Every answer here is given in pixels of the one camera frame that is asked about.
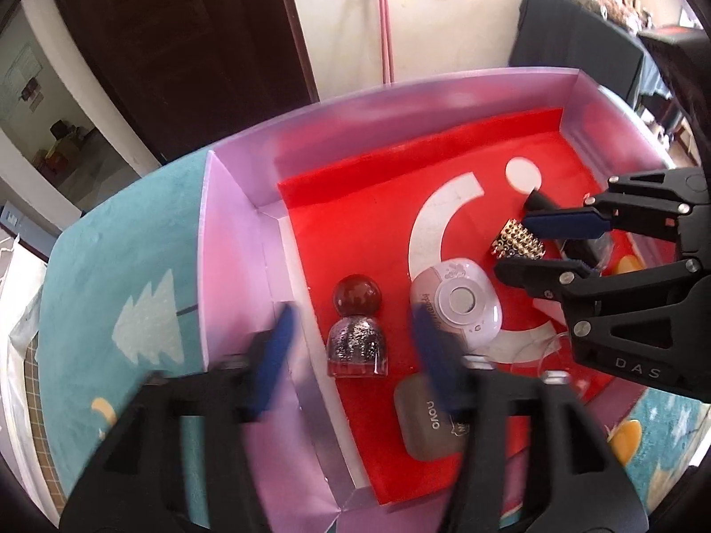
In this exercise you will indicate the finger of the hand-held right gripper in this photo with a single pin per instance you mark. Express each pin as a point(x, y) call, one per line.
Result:
point(566, 223)
point(539, 277)

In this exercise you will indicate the black draped table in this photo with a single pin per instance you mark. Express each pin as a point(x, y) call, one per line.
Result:
point(572, 44)

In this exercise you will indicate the gold studded cylinder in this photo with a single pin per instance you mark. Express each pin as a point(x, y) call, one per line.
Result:
point(516, 244)

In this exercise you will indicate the yellow orange round item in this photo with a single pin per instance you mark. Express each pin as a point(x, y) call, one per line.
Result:
point(627, 264)

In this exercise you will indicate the grey earbuds case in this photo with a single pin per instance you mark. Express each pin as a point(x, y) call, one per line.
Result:
point(423, 433)

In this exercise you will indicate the glass bottle brown ball cap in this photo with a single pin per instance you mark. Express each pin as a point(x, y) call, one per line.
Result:
point(355, 338)

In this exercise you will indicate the clear plastic cup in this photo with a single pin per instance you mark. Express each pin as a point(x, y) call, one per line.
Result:
point(533, 351)

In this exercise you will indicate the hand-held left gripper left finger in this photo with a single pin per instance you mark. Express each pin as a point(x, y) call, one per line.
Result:
point(272, 355)

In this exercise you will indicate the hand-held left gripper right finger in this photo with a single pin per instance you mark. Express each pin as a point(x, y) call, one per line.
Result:
point(439, 355)

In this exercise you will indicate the black square bottle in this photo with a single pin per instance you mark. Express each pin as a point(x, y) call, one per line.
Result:
point(589, 250)

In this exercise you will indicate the pink rod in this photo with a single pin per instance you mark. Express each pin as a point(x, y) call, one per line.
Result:
point(384, 28)

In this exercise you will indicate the white lilac round device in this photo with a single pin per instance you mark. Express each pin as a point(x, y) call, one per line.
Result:
point(461, 300)

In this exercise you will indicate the dark wooden door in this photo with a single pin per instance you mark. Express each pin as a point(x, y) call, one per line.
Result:
point(194, 39)

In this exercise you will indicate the teal moon star blanket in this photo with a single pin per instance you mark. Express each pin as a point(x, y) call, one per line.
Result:
point(111, 266)

